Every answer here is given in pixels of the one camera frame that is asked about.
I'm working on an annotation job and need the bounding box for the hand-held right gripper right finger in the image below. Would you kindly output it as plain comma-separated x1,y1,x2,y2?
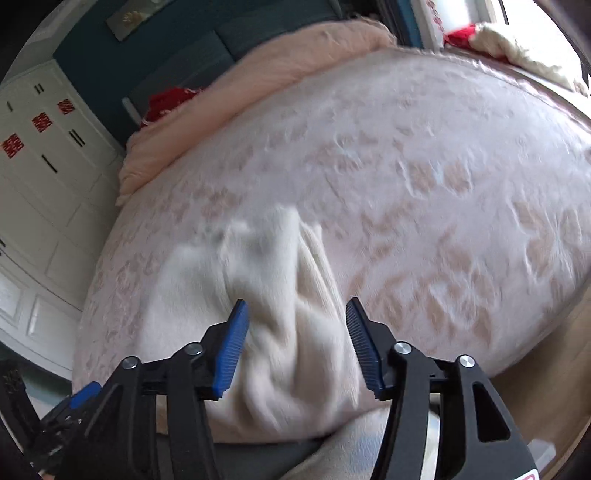
345,296,539,480

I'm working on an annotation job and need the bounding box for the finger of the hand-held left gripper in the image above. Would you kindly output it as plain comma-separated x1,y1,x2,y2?
68,381,103,411

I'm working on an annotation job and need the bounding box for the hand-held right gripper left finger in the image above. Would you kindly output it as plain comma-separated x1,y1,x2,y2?
60,299,250,480

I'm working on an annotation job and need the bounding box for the white sweater with black hearts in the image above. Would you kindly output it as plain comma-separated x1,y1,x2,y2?
139,205,370,439

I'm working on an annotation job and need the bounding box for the white wardrobe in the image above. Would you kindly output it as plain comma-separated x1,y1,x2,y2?
0,60,126,372

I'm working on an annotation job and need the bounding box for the bed with pink floral bedspread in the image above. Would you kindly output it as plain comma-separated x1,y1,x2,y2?
71,46,591,444

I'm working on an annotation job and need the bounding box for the red pillow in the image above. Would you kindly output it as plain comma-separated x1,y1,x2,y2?
143,88,200,126

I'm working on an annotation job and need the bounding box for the blue padded headboard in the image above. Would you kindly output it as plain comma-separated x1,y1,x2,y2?
122,14,354,121

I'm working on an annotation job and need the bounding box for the pink duvet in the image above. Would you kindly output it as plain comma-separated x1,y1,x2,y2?
115,18,398,206

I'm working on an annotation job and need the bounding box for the red cloth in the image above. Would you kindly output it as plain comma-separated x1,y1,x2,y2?
445,23,481,48

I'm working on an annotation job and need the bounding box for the grey blue curtain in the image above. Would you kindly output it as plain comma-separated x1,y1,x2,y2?
379,0,424,47

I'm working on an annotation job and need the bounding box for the cream fluffy blanket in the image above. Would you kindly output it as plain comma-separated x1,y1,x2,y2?
468,21,589,96

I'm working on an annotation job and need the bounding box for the framed wall picture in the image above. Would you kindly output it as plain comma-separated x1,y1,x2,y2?
106,0,163,43

